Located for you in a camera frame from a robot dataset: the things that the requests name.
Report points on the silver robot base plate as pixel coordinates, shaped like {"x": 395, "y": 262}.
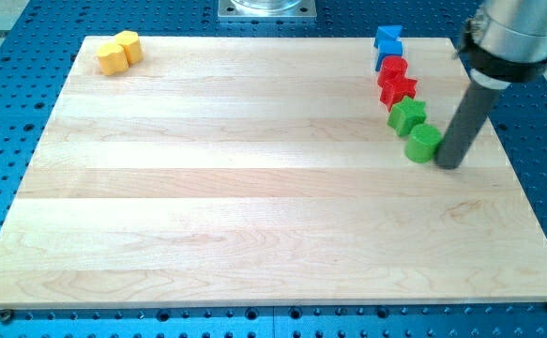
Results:
{"x": 238, "y": 10}

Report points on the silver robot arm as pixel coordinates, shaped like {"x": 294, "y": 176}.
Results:
{"x": 506, "y": 42}

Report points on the blue triangle block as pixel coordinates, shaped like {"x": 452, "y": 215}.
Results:
{"x": 387, "y": 33}

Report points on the yellow heart block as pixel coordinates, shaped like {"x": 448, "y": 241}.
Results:
{"x": 112, "y": 58}

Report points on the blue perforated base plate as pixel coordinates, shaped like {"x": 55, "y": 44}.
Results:
{"x": 40, "y": 42}

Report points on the red star block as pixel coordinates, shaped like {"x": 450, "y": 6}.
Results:
{"x": 396, "y": 88}

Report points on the green star block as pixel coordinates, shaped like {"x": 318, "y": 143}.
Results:
{"x": 406, "y": 114}

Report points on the red round block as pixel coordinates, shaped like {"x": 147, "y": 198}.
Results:
{"x": 391, "y": 67}

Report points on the blue cube block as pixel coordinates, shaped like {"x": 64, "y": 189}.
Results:
{"x": 387, "y": 48}

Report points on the yellow hexagon block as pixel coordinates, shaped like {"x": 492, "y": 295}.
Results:
{"x": 131, "y": 44}

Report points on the light wooden board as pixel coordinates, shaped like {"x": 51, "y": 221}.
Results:
{"x": 255, "y": 171}

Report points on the green circle block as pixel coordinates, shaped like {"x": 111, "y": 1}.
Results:
{"x": 422, "y": 143}

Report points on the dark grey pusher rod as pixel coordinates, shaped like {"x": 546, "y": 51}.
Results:
{"x": 478, "y": 101}

